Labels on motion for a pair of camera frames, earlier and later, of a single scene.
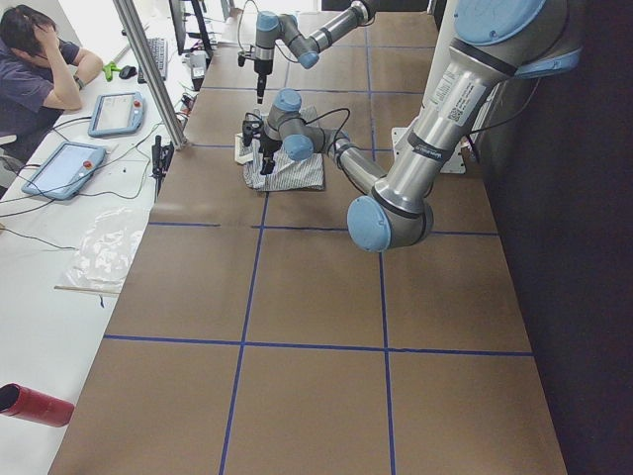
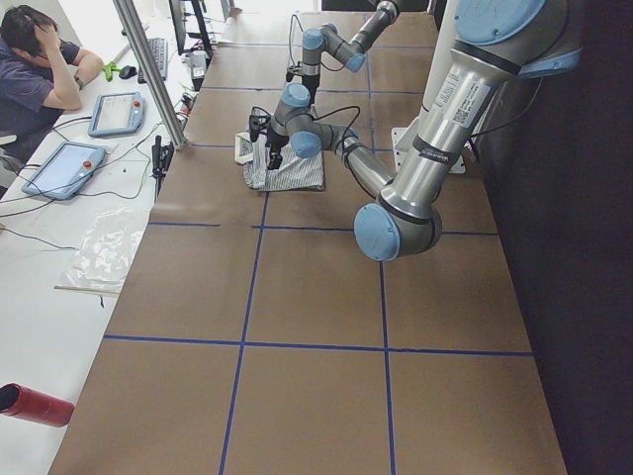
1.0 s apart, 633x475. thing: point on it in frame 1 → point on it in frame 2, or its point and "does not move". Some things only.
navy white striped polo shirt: x=287 y=174 does not move
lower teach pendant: x=63 y=170 does not move
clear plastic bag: x=104 y=254 does not move
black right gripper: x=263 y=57 → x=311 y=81
